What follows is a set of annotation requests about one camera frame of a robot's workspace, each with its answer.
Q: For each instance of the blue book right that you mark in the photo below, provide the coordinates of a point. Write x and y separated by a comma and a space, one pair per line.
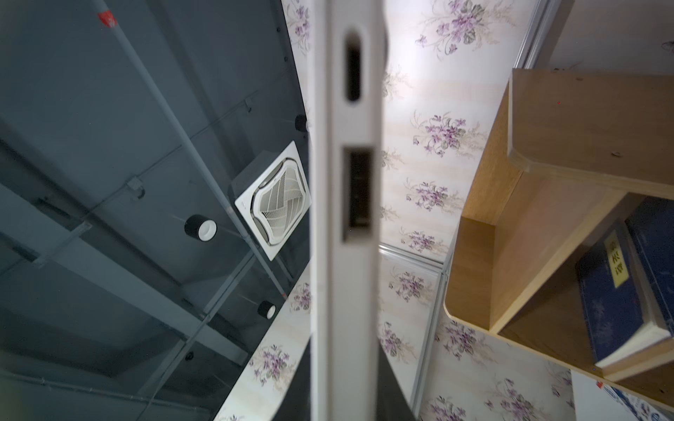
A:
651, 228

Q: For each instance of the silver laptop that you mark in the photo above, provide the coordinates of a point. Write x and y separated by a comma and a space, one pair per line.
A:
346, 67

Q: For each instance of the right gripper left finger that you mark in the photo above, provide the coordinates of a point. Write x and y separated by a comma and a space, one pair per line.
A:
296, 405

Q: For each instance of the ceiling air conditioner vent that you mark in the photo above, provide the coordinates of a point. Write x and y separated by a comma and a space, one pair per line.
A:
272, 196

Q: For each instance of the pencil box 2B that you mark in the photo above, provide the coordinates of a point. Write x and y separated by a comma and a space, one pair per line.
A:
637, 407

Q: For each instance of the wooden shelf organizer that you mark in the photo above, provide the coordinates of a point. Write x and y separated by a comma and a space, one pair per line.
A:
568, 154

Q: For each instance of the black ceiling spotlight upper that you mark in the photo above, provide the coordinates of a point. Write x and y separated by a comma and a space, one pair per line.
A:
200, 228

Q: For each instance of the black ceiling spotlight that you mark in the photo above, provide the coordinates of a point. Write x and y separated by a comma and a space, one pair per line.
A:
200, 228
266, 310

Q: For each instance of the blue book left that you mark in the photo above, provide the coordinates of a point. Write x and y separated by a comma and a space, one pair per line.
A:
621, 312

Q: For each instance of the black ceiling spotlight lower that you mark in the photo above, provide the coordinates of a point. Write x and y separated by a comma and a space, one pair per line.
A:
266, 310

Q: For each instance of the blue book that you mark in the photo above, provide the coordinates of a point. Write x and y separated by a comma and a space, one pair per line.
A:
651, 228
621, 312

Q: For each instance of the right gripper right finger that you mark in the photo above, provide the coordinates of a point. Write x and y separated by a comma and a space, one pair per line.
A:
391, 403

